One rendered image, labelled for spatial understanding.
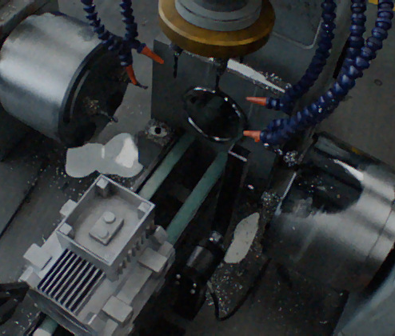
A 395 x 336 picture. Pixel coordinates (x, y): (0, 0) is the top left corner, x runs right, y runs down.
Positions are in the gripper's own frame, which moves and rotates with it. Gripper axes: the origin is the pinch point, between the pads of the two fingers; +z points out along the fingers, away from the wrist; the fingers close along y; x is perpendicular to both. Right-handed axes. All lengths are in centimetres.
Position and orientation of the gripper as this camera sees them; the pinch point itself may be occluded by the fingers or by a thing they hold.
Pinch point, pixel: (11, 294)
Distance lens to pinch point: 77.8
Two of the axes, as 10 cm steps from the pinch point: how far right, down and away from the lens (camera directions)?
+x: -4.7, 8.8, -0.3
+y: -8.6, -4.5, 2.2
